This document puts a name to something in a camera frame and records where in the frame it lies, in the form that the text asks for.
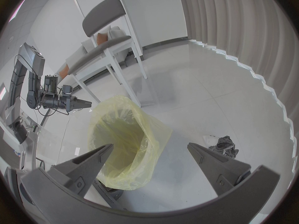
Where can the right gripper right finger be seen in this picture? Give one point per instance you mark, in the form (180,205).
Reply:
(219,171)

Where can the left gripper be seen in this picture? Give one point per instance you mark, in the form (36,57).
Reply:
(52,101)

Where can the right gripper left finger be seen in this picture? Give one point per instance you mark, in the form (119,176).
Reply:
(81,171)

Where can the yellow plastic bag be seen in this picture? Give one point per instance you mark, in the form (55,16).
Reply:
(154,129)

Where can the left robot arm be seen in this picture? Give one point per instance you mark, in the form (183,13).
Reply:
(35,64)

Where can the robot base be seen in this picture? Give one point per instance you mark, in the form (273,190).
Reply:
(30,148)

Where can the crumpled black plastic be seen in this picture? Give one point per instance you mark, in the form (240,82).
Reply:
(224,147)

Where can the orange cushion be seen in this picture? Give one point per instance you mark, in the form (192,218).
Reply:
(64,71)
(102,38)

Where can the white sofa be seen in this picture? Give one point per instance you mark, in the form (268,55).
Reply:
(74,57)

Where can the pale grey cushion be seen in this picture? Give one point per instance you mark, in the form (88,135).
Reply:
(116,33)
(88,46)

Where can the grey and white chair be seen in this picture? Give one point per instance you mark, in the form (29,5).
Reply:
(102,15)

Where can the pale grey curtain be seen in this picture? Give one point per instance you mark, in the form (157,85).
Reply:
(245,43)

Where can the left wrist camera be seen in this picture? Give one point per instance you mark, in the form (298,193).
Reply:
(66,89)

